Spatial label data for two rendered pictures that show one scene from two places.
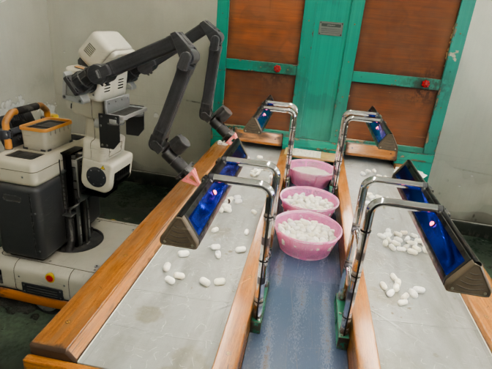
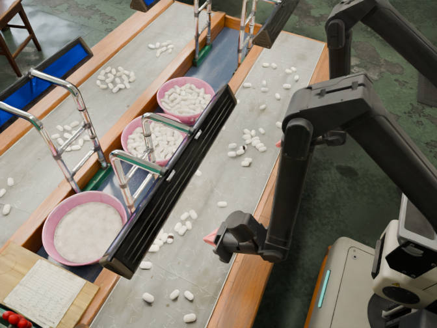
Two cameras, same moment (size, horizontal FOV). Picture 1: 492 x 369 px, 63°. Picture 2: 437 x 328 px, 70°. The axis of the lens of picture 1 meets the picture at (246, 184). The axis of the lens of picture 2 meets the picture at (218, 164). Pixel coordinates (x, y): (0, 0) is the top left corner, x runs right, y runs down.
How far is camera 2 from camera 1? 2.47 m
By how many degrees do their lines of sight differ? 105
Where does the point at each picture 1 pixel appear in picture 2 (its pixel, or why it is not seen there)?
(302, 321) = (220, 61)
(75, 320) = not seen: hidden behind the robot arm
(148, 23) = not seen: outside the picture
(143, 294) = (306, 66)
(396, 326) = (183, 36)
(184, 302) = (284, 59)
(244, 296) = (254, 51)
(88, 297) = not seen: hidden behind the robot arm
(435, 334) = (168, 31)
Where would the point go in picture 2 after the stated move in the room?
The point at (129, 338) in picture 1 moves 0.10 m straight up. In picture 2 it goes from (307, 48) to (313, 32)
